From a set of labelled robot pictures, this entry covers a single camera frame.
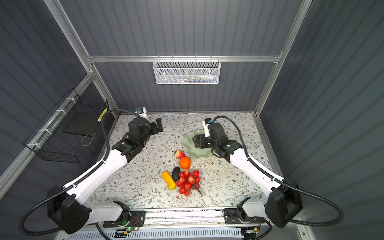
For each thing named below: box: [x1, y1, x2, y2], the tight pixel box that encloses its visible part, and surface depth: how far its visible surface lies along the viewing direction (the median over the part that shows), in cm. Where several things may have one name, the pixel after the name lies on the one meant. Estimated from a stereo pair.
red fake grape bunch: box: [175, 170, 204, 197], surface depth 82 cm
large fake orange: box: [179, 156, 192, 170], surface depth 90 cm
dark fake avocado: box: [172, 166, 180, 182], surface depth 86 cm
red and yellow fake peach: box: [175, 149, 186, 159], surface depth 95 cm
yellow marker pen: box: [97, 107, 108, 122], surface depth 82 cm
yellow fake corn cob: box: [161, 170, 176, 191], surface depth 84 cm
